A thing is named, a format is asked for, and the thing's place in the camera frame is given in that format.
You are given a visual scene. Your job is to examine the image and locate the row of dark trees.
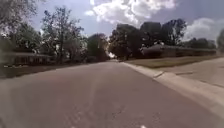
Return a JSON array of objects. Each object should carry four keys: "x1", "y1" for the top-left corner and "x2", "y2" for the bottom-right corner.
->
[{"x1": 107, "y1": 17, "x2": 188, "y2": 61}]

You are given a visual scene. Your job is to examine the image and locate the grey asphalt road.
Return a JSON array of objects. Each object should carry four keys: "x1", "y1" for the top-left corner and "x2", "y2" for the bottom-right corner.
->
[{"x1": 0, "y1": 60, "x2": 224, "y2": 128}]

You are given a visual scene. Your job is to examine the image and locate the long low building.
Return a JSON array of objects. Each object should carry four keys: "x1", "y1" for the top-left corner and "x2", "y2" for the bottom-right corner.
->
[{"x1": 140, "y1": 44, "x2": 218, "y2": 60}]

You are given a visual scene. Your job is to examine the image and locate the large tree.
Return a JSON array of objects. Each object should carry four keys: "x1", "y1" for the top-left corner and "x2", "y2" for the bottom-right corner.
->
[{"x1": 0, "y1": 0, "x2": 44, "y2": 54}]

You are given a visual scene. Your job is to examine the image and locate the grass lawn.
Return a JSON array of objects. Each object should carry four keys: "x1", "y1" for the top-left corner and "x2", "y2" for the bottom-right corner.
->
[{"x1": 124, "y1": 54, "x2": 224, "y2": 70}]

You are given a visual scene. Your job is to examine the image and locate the dark round tree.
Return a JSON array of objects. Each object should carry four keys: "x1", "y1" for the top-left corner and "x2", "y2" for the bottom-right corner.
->
[{"x1": 85, "y1": 32, "x2": 111, "y2": 63}]

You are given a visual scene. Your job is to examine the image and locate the tall thin tree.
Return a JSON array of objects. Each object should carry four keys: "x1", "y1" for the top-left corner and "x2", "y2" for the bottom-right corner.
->
[{"x1": 39, "y1": 5, "x2": 85, "y2": 65}]

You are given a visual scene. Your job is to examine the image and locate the low house with porch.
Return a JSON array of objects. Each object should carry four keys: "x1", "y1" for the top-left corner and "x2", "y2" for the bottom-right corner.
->
[{"x1": 2, "y1": 49, "x2": 55, "y2": 67}]

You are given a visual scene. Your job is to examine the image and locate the pale concrete kerb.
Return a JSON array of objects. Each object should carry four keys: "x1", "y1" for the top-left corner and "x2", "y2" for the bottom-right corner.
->
[{"x1": 120, "y1": 61, "x2": 224, "y2": 117}]

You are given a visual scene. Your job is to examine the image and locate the pale concrete driveway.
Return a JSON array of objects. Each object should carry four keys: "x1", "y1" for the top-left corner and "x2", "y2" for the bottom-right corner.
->
[{"x1": 159, "y1": 57, "x2": 224, "y2": 89}]

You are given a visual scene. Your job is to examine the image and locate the shaded grass strip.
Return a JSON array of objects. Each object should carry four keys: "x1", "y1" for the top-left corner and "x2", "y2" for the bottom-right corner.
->
[{"x1": 0, "y1": 62, "x2": 88, "y2": 80}]

